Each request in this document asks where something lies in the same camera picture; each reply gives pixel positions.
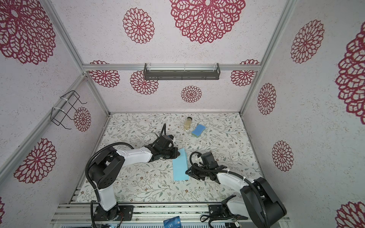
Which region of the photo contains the small yellow liquid jar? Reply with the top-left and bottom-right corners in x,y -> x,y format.
183,117 -> 193,130

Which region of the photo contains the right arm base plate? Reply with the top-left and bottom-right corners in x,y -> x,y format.
208,204 -> 249,220

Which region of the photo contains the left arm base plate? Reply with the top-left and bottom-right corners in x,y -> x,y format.
93,205 -> 134,221

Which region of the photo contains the light blue paper sheet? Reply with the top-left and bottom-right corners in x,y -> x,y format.
173,148 -> 190,181

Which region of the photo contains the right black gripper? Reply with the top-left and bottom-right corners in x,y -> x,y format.
187,162 -> 211,179

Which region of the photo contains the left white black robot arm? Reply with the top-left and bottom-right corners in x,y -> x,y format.
85,135 -> 180,211

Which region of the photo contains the black wire wall basket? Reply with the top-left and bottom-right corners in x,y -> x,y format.
50,90 -> 87,130

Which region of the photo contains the black wall shelf rack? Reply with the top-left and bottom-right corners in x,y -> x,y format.
143,63 -> 221,81

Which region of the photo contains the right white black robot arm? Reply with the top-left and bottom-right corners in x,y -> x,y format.
185,152 -> 287,228

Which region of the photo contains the blue card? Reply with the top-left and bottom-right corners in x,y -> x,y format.
163,216 -> 182,228

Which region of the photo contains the blue green sponge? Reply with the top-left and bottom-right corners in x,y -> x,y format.
192,124 -> 206,137

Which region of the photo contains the white alarm clock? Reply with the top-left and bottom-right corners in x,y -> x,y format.
143,133 -> 158,145

